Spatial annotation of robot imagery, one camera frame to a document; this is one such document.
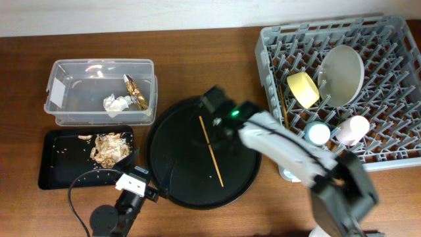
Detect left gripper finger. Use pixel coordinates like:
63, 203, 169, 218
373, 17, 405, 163
121, 148, 139, 172
159, 165, 173, 199

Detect food scraps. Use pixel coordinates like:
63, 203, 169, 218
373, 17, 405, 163
78, 132, 132, 169

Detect white tissue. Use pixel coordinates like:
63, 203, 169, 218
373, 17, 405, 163
103, 93, 132, 118

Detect wooden chopstick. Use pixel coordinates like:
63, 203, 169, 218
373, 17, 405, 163
199, 115, 224, 187
279, 85, 289, 130

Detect brown snack wrapper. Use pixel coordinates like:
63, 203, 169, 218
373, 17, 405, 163
123, 74, 149, 111

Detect yellow bowl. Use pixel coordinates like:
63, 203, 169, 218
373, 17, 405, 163
287, 72, 320, 109

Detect blue cup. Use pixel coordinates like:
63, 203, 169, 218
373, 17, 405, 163
304, 121, 330, 146

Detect grey round plate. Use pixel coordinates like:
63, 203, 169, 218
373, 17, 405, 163
318, 45, 364, 107

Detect pink cup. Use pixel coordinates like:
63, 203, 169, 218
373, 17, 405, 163
335, 115, 370, 146

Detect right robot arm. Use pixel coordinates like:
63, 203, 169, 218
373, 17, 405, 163
199, 86, 379, 236

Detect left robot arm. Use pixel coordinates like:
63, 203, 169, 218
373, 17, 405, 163
89, 150, 176, 236

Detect grey plastic dishwasher rack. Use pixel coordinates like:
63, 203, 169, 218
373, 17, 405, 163
255, 16, 420, 171

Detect black round tray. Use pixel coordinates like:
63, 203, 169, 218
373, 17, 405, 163
145, 97, 262, 210

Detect black rectangular tray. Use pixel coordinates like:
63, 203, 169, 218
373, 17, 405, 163
38, 125, 134, 190

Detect clear plastic storage bin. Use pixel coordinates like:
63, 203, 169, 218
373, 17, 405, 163
44, 59, 158, 126

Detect left black cable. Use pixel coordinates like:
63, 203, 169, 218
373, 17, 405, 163
67, 169, 124, 237

